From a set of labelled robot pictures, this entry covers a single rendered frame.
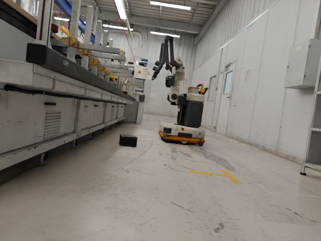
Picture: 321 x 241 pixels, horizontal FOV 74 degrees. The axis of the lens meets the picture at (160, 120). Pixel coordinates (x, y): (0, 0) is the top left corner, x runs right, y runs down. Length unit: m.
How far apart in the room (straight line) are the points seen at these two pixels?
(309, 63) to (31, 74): 3.13
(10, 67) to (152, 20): 11.12
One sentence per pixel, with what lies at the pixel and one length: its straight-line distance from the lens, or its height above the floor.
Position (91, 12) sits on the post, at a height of 1.09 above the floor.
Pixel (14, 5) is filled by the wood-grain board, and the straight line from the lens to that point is 1.30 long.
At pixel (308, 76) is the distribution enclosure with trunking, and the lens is 3.42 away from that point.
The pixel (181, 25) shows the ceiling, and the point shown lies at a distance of 12.03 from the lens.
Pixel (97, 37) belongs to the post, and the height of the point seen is 1.00.
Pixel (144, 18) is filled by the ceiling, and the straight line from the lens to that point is 12.03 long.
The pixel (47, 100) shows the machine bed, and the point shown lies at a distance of 1.70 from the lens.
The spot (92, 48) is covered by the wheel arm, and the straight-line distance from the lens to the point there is 1.39.
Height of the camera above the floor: 0.50
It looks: 3 degrees down
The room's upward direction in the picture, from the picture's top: 7 degrees clockwise
